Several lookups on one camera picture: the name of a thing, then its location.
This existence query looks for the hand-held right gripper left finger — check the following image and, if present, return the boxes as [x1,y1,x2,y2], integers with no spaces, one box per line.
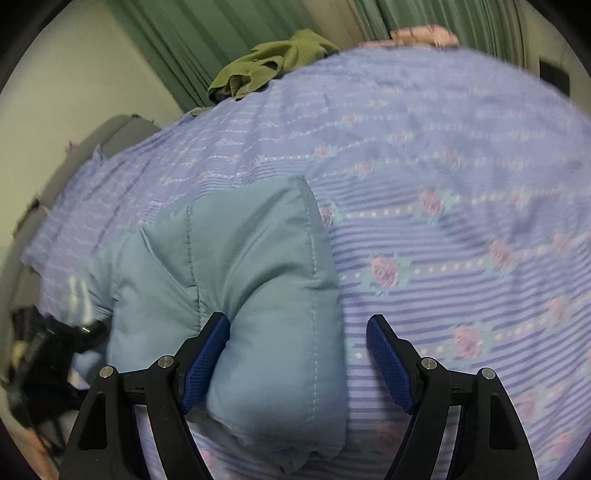
[60,311,232,480]

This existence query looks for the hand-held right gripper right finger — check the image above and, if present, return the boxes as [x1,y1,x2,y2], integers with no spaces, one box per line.
[366,314,542,480]

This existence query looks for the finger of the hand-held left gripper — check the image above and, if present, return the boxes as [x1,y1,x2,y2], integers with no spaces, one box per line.
[44,319,112,356]

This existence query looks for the light blue padded pants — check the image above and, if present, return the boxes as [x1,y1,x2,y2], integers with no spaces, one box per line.
[88,174,350,475]

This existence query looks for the grey upholstered headboard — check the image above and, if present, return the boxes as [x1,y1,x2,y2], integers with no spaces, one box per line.
[14,114,160,241]

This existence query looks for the purple floral bed sheet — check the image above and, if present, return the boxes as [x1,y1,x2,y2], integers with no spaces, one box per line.
[23,44,591,480]

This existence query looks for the olive green garment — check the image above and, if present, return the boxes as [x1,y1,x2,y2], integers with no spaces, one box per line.
[206,28,341,103]

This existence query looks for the green curtain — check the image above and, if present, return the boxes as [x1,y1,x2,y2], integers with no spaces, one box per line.
[106,0,319,114]
[353,0,527,70]

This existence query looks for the pink patterned garment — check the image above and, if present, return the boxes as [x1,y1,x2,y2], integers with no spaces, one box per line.
[388,25,461,49]

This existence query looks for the black floor heater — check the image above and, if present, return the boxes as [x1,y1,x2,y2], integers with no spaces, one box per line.
[538,60,572,95]

